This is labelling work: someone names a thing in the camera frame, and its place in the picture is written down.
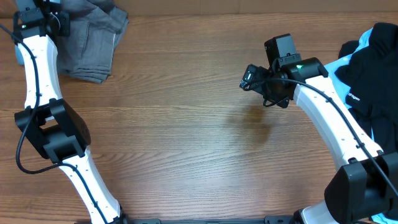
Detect black t-shirt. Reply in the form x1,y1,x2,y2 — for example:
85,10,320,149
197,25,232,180
334,22,398,220

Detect light blue t-shirt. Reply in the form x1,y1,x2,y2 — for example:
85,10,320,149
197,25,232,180
323,28,398,224

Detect grey khaki shorts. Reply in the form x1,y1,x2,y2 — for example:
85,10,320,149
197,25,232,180
55,0,129,84

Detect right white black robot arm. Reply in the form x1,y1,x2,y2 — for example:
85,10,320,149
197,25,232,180
239,58,397,223

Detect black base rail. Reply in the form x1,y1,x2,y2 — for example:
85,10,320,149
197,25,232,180
128,215,336,224

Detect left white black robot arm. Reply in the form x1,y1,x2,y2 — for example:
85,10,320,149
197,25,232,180
12,1,129,223

